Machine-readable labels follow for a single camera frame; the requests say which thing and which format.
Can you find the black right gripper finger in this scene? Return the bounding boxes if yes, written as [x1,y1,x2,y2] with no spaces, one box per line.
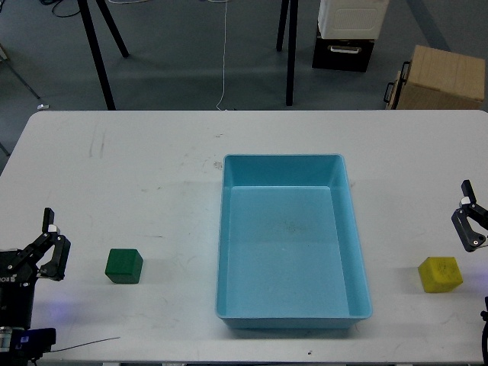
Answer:
[451,179,487,252]

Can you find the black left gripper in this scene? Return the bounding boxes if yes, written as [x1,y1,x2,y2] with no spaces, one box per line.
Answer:
[1,207,71,329]

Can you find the yellow wooden block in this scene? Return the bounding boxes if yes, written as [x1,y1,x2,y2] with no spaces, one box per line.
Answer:
[418,257,464,294]

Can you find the green wooden block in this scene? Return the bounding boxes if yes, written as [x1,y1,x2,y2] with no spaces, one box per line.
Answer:
[104,248,143,284]

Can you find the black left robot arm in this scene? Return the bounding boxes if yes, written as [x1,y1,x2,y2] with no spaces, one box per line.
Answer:
[1,207,71,365]

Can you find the light blue plastic box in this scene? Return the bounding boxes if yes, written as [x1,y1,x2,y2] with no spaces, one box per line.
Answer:
[216,154,373,329]

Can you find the white appliance box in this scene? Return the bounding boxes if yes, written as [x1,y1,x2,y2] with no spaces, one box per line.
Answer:
[317,0,390,40]

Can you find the black drawer cabinet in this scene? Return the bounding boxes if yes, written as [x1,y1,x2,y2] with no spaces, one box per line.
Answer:
[312,32,375,72]

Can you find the black stand legs left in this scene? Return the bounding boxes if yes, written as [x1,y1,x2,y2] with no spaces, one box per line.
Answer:
[75,0,130,111]

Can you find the black stand legs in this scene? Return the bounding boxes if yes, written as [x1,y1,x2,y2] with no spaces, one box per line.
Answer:
[75,0,130,111]
[275,0,299,107]

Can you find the black stand legs right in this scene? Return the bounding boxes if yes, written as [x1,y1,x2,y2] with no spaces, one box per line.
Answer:
[275,0,299,107]

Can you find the thin black wire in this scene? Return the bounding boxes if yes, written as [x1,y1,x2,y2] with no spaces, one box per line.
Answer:
[51,336,121,352]

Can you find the white hanging cable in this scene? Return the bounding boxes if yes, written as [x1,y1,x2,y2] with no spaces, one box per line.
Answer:
[207,0,230,112]

